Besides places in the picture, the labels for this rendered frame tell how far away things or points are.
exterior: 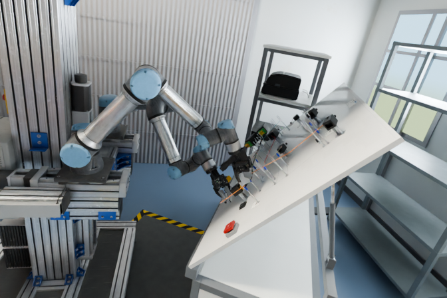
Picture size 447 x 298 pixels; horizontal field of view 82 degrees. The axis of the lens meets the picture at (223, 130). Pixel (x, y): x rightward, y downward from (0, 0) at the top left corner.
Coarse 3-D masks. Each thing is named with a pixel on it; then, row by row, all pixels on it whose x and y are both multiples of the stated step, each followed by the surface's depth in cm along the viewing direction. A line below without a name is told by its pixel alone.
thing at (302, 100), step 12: (264, 48) 198; (276, 48) 194; (288, 48) 207; (264, 60) 200; (324, 60) 189; (324, 72) 191; (312, 84) 248; (264, 96) 213; (276, 96) 215; (300, 96) 232; (312, 96) 241; (252, 108) 215; (300, 108) 204; (252, 120) 218
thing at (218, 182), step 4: (212, 168) 141; (216, 168) 147; (208, 172) 143; (212, 172) 143; (216, 172) 143; (212, 176) 144; (216, 176) 140; (220, 176) 140; (224, 176) 140; (212, 180) 139; (216, 180) 141; (220, 180) 141; (224, 180) 140; (212, 184) 144; (216, 184) 140; (220, 184) 139; (224, 184) 140; (216, 188) 143
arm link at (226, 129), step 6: (222, 120) 127; (228, 120) 123; (222, 126) 122; (228, 126) 122; (234, 126) 126; (222, 132) 122; (228, 132) 122; (234, 132) 124; (222, 138) 123; (228, 138) 123; (234, 138) 124; (228, 144) 124
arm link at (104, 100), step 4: (100, 96) 166; (104, 96) 167; (108, 96) 167; (112, 96) 168; (100, 100) 163; (104, 100) 162; (108, 100) 163; (100, 104) 164; (104, 104) 163; (100, 108) 164; (104, 108) 164; (100, 112) 165
